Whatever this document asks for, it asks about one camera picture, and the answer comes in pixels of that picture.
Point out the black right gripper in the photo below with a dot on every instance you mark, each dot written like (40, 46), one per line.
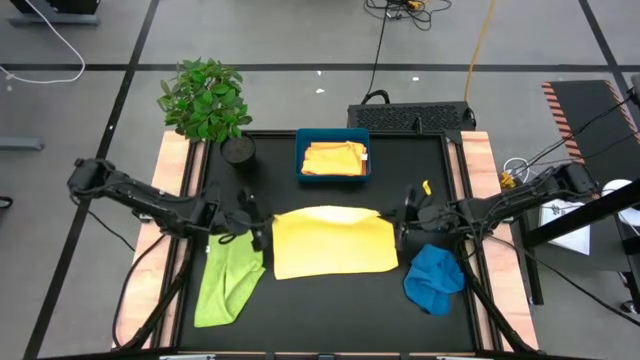
(430, 217)

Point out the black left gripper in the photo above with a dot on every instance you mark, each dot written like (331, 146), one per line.
(237, 222)

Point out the yellow microfiber towel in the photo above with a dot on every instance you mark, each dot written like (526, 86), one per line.
(335, 245)

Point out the lime green microfiber towel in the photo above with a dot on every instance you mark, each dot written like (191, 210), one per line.
(225, 285)

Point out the orange microfiber towel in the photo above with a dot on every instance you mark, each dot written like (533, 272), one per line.
(332, 160)

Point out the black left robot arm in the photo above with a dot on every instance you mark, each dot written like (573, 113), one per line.
(145, 200)

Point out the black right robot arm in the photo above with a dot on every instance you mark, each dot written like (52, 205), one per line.
(520, 197)

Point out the blue microfiber towel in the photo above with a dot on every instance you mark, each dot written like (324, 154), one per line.
(432, 280)

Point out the small yellow tag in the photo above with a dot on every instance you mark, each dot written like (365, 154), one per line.
(426, 188)

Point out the teal plastic bin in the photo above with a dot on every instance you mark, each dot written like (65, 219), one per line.
(300, 150)

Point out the black vented computer case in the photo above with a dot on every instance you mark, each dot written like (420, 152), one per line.
(410, 117)

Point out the wooden table side board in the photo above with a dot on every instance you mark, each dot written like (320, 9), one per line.
(477, 150)
(172, 150)

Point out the green potted plant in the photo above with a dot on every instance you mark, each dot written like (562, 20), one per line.
(205, 100)

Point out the white paper sheet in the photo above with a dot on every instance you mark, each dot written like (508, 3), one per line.
(565, 230)

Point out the black mat with striped edges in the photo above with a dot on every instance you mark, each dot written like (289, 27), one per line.
(590, 115)

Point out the white round object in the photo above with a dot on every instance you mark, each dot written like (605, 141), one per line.
(616, 187)

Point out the grey floor bar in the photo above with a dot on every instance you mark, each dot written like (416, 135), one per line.
(20, 144)

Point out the grey desk base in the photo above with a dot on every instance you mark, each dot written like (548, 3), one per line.
(50, 20)

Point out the black angled frame brace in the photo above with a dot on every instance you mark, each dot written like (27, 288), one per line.
(492, 312)
(157, 312)

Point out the black stand post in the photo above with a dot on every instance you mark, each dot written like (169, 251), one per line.
(534, 280)

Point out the black slanted frame beam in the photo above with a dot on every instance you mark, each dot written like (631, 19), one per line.
(580, 215)

